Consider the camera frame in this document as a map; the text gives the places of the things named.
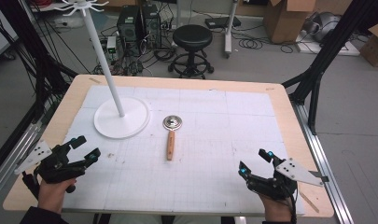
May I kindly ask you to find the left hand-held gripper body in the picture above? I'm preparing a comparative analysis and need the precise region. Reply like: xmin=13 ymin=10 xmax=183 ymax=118
xmin=14 ymin=138 xmax=87 ymax=194

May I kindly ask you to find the wooden-handled metal ladle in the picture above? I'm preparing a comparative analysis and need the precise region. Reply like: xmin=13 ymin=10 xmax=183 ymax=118
xmin=162 ymin=115 xmax=183 ymax=161

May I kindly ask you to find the silver aluminium rail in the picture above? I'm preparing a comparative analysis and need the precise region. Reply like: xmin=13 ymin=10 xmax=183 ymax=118
xmin=0 ymin=122 xmax=42 ymax=205
xmin=292 ymin=101 xmax=355 ymax=224

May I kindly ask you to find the black metal frame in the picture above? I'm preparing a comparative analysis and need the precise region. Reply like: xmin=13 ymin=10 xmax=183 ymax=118
xmin=281 ymin=0 xmax=378 ymax=136
xmin=0 ymin=0 xmax=79 ymax=179

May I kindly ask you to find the brown cardboard box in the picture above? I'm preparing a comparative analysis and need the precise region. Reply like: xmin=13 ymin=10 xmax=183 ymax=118
xmin=359 ymin=20 xmax=378 ymax=68
xmin=262 ymin=0 xmax=317 ymax=45

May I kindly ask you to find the person's left sleeve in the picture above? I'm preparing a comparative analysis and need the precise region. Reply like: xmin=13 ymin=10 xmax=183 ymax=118
xmin=19 ymin=205 xmax=69 ymax=224

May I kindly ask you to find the person's right hand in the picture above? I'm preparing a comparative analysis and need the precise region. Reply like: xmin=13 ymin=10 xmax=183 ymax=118
xmin=259 ymin=192 xmax=295 ymax=224

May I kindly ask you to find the black round stool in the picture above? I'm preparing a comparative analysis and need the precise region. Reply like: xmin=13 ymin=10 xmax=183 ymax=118
xmin=167 ymin=24 xmax=216 ymax=80

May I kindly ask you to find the small white green-lit device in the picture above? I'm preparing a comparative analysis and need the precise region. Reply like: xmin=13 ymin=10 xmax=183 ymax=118
xmin=106 ymin=35 xmax=118 ymax=54

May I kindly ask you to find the black computer tower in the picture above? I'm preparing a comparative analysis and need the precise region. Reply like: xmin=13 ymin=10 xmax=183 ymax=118
xmin=141 ymin=4 xmax=162 ymax=50
xmin=116 ymin=5 xmax=143 ymax=58

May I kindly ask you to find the person's left hand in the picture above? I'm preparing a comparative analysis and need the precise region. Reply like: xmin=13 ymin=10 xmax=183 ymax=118
xmin=37 ymin=177 xmax=77 ymax=215

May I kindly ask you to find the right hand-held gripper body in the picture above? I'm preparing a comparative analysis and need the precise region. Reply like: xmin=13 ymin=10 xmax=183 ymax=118
xmin=245 ymin=157 xmax=329 ymax=201

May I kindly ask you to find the white hook stand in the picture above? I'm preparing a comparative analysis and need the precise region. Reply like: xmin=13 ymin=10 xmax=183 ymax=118
xmin=53 ymin=0 xmax=151 ymax=140

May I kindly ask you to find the grey round appliance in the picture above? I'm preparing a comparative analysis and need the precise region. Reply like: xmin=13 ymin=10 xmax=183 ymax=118
xmin=303 ymin=11 xmax=342 ymax=43

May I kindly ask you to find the coiled black cable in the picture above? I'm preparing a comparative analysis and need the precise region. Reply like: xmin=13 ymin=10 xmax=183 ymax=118
xmin=238 ymin=36 xmax=266 ymax=50

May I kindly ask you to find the black flat device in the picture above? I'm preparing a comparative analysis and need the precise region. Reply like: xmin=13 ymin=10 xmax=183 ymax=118
xmin=204 ymin=15 xmax=242 ymax=30

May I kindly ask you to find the white grid mat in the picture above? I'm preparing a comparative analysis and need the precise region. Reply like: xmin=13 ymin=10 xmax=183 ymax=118
xmin=63 ymin=85 xmax=305 ymax=217

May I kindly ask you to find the white metal stand leg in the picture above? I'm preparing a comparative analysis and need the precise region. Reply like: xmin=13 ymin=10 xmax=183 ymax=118
xmin=223 ymin=0 xmax=241 ymax=60

